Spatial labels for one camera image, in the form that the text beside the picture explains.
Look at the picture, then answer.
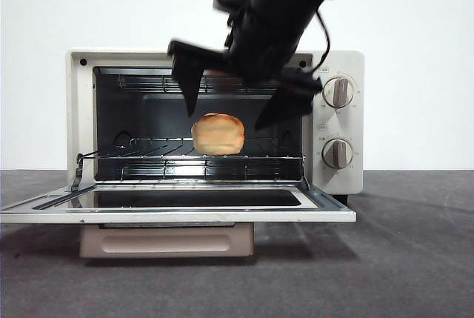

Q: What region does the glass oven door with handle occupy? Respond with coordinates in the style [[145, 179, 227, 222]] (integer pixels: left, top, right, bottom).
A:
[[0, 183, 357, 259]]

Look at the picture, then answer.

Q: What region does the cream Toshiba toaster oven body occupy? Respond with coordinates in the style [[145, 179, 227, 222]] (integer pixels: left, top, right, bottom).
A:
[[67, 48, 366, 206]]

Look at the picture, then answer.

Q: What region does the metal wire oven rack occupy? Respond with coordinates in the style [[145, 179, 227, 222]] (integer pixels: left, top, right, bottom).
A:
[[77, 137, 309, 182]]

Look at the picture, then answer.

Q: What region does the golden brown bread loaf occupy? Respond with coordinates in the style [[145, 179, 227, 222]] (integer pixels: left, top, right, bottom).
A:
[[190, 112, 246, 156]]

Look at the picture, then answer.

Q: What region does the cream round oven knob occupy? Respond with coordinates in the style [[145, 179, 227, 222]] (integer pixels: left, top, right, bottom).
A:
[[321, 138, 354, 170], [320, 76, 355, 108]]

